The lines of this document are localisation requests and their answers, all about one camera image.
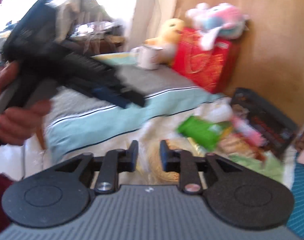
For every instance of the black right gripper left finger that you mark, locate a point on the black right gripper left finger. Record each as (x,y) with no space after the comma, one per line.
(111,165)

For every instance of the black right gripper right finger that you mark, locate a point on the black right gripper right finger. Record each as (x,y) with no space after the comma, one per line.
(183,163)

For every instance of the person's left hand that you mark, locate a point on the person's left hand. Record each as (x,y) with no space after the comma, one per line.
(18,124)

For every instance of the bright green snack packet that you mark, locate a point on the bright green snack packet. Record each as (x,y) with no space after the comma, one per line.
(205,133)

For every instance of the pink wafer packet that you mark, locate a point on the pink wafer packet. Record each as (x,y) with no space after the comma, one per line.
(248,131)

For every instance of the red gift bag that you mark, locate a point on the red gift bag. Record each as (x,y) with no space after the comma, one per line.
(210,70)

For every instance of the beige patterned cloth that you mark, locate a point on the beige patterned cloth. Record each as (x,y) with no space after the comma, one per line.
(149,136)

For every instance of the black sheep print box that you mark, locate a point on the black sheep print box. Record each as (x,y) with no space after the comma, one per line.
(276,127)

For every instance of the white enamel mug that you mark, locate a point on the white enamel mug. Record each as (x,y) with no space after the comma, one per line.
(146,56)

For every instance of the yellow plush toy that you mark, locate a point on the yellow plush toy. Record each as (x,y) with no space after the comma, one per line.
(168,39)

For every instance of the teal dotted cushion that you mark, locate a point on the teal dotted cushion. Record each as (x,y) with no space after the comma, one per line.
(296,220)

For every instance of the pink blue plush toy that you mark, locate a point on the pink blue plush toy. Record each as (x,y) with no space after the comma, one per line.
(221,21)

